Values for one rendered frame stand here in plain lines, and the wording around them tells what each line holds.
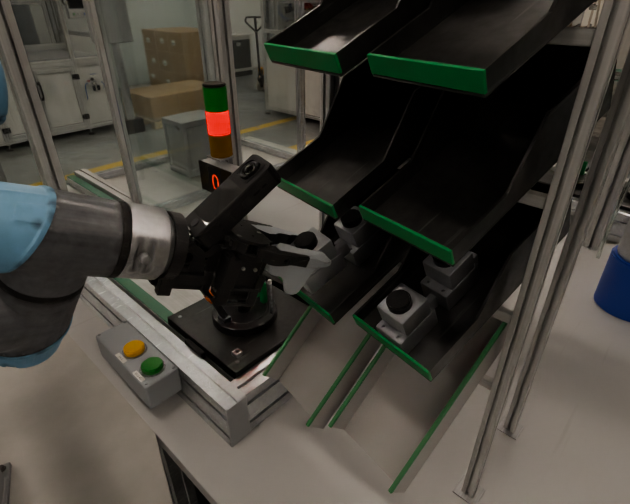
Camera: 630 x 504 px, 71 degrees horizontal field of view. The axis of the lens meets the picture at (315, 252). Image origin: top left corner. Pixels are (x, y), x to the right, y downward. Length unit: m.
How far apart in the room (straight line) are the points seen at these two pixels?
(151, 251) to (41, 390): 0.72
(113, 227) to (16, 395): 0.76
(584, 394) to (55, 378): 1.12
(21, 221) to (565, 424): 0.95
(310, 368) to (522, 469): 0.41
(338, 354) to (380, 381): 0.08
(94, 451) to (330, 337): 0.48
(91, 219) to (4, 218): 0.06
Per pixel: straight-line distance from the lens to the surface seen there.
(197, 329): 0.97
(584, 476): 0.97
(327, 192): 0.56
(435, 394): 0.68
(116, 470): 0.93
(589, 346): 1.24
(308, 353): 0.78
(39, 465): 0.99
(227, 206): 0.47
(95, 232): 0.42
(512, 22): 0.50
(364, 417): 0.73
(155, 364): 0.91
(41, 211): 0.42
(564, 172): 0.52
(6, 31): 1.74
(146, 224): 0.44
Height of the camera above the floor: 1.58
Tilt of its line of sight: 31 degrees down
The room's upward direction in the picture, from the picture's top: straight up
